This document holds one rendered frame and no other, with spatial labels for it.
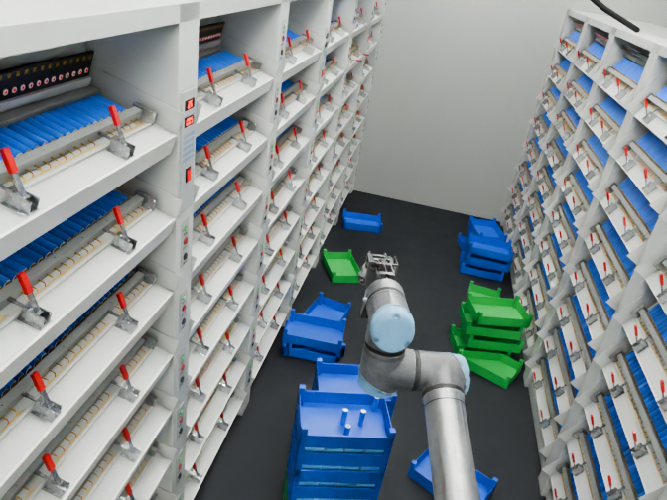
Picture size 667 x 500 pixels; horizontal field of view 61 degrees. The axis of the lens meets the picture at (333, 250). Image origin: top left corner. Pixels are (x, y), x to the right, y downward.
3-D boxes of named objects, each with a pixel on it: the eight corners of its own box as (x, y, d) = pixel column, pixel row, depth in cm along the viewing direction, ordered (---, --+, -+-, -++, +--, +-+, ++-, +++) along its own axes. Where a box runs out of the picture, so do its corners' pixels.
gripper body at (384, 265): (396, 255, 139) (404, 277, 128) (389, 286, 142) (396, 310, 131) (365, 251, 138) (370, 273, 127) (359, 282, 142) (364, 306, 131)
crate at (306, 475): (373, 437, 207) (377, 422, 203) (382, 484, 189) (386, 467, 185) (291, 435, 202) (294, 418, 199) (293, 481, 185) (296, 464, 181)
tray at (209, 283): (254, 250, 210) (267, 220, 204) (184, 345, 157) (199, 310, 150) (205, 224, 210) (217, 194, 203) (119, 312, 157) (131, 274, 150)
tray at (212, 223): (258, 201, 201) (273, 169, 194) (186, 286, 148) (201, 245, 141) (207, 175, 200) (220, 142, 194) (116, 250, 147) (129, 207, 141)
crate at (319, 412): (381, 405, 199) (385, 388, 195) (391, 450, 182) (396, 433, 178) (297, 401, 195) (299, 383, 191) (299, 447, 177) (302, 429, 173)
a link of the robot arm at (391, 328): (366, 354, 116) (375, 312, 112) (361, 322, 127) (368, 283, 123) (411, 358, 117) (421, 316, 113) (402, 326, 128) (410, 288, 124)
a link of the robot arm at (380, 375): (409, 404, 123) (420, 356, 118) (356, 400, 121) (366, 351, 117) (402, 378, 131) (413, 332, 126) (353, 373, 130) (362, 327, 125)
